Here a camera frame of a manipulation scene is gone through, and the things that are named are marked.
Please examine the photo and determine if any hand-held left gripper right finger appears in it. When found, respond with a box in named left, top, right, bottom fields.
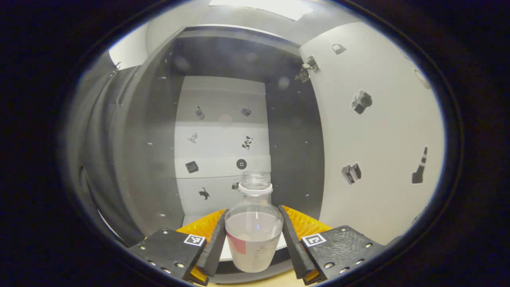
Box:
left=278, top=205, right=385, bottom=285

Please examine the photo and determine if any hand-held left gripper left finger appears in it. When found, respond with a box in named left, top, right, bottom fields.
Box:
left=128, top=208, right=228, bottom=285

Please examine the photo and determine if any clear plastic bottle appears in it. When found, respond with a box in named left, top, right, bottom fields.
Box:
left=225, top=171, right=284, bottom=273

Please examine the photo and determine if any dark grey cabinet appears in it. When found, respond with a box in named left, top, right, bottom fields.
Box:
left=106, top=26, right=325, bottom=284

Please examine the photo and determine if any light grey cabinet door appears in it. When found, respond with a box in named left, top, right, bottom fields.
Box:
left=298, top=22, right=445, bottom=246

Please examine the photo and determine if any metal door hinge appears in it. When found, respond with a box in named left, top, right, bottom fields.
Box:
left=295, top=55, right=320, bottom=83

